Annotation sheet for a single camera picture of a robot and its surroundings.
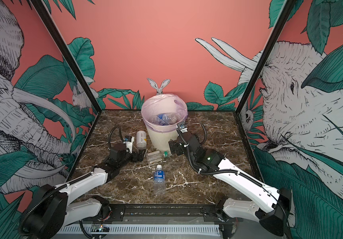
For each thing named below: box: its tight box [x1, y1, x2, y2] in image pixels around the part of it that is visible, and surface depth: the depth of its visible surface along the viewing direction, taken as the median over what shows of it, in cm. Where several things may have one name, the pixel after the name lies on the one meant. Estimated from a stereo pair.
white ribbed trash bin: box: [146, 124, 179, 151], surface depth 85 cm
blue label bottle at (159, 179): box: [153, 164, 166, 196], surface depth 83 cm
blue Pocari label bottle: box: [151, 113, 170, 126], surface depth 95 cm
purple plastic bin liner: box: [141, 93, 188, 133], surface depth 92 cm
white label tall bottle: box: [136, 129, 148, 151], surface depth 100 cm
